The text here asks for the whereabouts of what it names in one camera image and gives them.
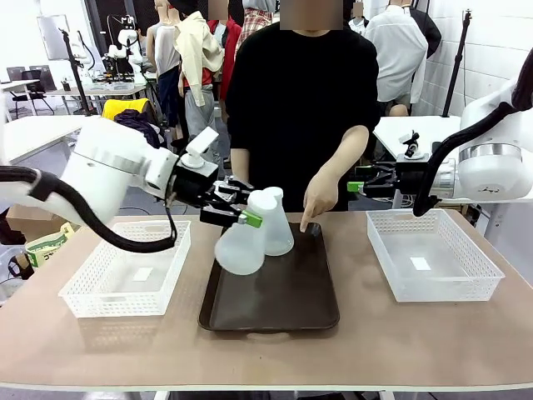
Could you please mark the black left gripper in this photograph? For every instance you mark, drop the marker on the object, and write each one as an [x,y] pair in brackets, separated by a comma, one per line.
[193,183]

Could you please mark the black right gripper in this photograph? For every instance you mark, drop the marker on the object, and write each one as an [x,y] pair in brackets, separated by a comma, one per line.
[410,175]

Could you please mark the translucent white conical flask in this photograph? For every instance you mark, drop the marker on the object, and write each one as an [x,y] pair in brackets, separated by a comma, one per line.
[281,237]
[241,254]

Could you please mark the person's left forearm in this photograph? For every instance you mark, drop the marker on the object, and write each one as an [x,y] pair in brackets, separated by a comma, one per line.
[350,154]

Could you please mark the person's right forearm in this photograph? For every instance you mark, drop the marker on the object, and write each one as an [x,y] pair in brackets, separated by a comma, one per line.
[240,164]

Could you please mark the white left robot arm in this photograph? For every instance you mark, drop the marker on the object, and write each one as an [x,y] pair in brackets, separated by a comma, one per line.
[104,166]

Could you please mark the person's left hand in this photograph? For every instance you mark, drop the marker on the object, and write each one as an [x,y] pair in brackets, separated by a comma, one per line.
[320,193]

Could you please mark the white table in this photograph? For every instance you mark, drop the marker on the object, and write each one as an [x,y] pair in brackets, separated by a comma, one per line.
[408,129]
[37,133]

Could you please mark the dark brown plastic tray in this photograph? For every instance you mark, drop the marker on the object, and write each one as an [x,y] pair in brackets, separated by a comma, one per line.
[283,291]

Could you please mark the person in black sweater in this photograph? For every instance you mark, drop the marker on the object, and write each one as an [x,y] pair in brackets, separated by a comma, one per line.
[300,104]

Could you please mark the dark purple garment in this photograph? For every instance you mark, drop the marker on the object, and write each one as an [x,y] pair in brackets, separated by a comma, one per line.
[143,125]

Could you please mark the mannequin with white shirt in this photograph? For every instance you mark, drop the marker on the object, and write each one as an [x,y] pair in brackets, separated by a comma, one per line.
[399,58]

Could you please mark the white perforated plastic basket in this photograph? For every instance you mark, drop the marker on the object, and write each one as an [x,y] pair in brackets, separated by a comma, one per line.
[104,302]
[437,287]

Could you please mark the black tripod stand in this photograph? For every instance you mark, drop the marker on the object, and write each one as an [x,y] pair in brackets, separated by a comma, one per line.
[77,75]
[456,62]

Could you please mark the mannequin with beige jacket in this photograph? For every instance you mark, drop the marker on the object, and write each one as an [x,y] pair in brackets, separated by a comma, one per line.
[195,62]

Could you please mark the yellow garment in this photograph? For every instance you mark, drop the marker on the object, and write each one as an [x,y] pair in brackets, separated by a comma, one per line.
[114,108]

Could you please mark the person in red top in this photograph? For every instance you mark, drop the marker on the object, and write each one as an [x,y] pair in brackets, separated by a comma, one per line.
[229,50]

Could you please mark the mannequin with black jacket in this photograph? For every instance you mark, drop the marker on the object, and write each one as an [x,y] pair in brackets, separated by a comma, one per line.
[429,33]

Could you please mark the mannequin with white tank top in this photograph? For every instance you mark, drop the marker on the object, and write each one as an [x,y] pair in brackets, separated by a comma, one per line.
[164,50]

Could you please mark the green printed paper bag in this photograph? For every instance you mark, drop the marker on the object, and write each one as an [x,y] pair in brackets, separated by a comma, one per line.
[46,248]

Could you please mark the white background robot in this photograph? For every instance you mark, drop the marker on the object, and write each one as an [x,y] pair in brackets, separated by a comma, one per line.
[123,41]

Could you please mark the brown cardboard box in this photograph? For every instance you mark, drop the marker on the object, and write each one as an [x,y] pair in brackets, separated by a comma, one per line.
[29,221]

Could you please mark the black office chair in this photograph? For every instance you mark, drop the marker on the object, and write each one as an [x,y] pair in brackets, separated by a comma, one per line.
[29,87]

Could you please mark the grey whiteboard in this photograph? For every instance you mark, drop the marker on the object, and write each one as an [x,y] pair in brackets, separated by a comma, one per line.
[53,37]

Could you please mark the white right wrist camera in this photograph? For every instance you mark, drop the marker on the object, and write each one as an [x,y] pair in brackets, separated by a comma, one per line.
[411,148]

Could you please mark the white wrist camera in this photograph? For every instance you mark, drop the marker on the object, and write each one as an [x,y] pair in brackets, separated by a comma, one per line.
[202,143]
[411,148]

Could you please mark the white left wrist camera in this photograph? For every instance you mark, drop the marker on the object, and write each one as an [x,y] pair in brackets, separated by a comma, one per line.
[202,143]

